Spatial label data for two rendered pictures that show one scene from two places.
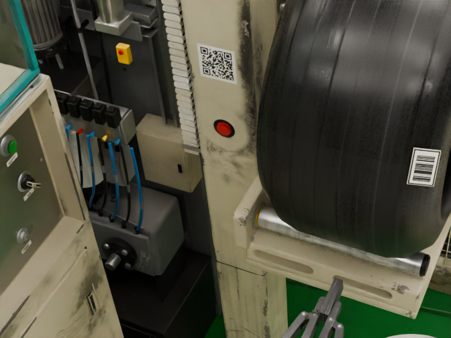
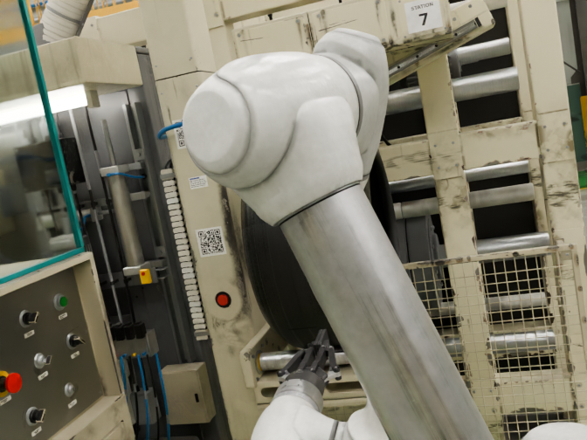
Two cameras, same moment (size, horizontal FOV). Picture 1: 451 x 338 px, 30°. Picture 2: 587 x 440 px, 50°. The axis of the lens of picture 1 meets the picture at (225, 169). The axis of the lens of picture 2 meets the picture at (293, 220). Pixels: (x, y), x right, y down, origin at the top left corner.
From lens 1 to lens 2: 84 cm
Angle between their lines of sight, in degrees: 39
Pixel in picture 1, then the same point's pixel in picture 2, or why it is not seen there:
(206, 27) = (200, 214)
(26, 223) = (72, 381)
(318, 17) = not seen: hidden behind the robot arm
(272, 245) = (274, 379)
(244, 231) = (250, 366)
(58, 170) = (98, 344)
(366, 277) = (350, 374)
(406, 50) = not seen: hidden behind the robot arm
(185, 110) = (193, 298)
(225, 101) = (220, 273)
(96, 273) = not seen: outside the picture
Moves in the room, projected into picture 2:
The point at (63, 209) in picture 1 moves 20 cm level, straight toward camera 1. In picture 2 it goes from (103, 389) to (124, 412)
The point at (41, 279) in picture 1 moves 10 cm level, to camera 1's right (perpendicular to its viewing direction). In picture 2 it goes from (86, 426) to (130, 413)
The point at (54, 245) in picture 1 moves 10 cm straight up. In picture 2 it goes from (95, 409) to (86, 370)
